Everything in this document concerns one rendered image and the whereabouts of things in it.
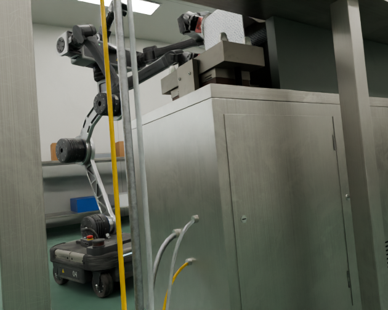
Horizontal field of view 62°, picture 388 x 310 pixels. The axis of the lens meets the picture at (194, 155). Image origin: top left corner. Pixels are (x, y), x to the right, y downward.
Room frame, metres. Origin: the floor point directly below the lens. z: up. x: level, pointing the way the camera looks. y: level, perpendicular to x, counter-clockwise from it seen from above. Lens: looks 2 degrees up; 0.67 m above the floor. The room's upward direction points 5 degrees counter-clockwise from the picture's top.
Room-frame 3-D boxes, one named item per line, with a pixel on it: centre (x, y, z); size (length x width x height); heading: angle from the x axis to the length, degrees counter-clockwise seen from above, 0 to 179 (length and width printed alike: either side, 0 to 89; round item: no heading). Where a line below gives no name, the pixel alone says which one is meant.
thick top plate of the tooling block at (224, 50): (1.11, -0.07, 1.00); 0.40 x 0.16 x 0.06; 32
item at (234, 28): (1.20, -0.15, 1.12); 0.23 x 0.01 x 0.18; 32
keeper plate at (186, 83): (1.05, 0.00, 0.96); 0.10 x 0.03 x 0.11; 32
